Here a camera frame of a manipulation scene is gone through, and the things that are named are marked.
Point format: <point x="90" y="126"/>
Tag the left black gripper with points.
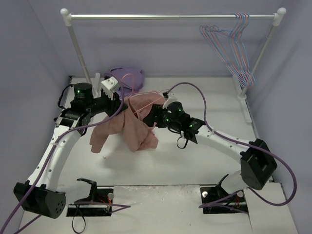
<point x="115" y="104"/>

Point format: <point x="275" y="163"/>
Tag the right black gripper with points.
<point x="151" y="116"/>

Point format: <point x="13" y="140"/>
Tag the pink t shirt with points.
<point x="135" y="133"/>

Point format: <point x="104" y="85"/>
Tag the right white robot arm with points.
<point x="256" y="164"/>

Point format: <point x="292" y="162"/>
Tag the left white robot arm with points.
<point x="38" y="194"/>

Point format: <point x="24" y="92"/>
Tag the purple t shirt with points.
<point x="127" y="82"/>

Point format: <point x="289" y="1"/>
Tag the pink and blue hangers bunch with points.
<point x="230" y="49"/>

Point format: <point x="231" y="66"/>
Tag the white metal clothes rack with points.
<point x="68" y="18"/>

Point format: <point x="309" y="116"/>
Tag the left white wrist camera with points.
<point x="110" y="86"/>

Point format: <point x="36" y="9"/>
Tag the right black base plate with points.
<point x="216" y="202"/>

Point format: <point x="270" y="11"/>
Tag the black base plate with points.
<point x="98" y="207"/>
<point x="216" y="202"/>

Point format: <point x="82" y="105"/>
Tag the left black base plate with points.
<point x="98" y="207"/>

